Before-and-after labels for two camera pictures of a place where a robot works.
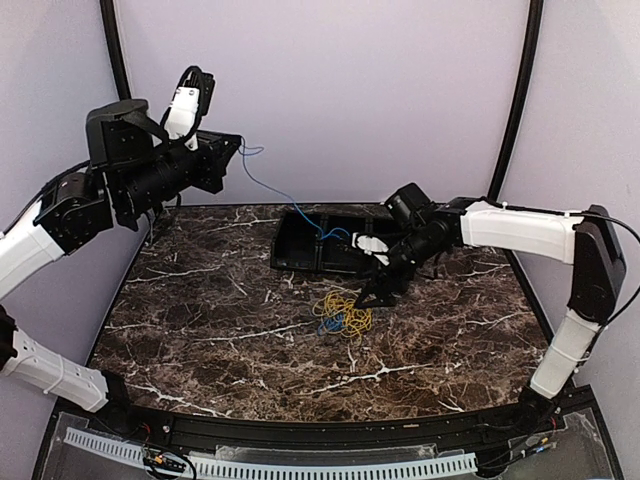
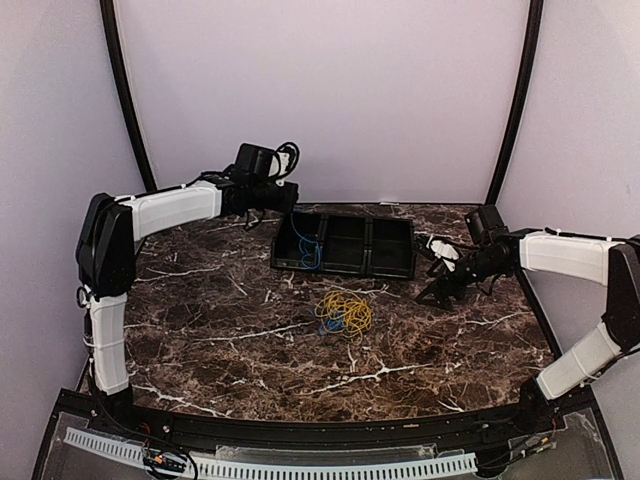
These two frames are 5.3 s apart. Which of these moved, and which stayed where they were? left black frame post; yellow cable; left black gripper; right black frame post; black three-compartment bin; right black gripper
Moved: right black gripper; left black gripper
Stayed: left black frame post; right black frame post; black three-compartment bin; yellow cable
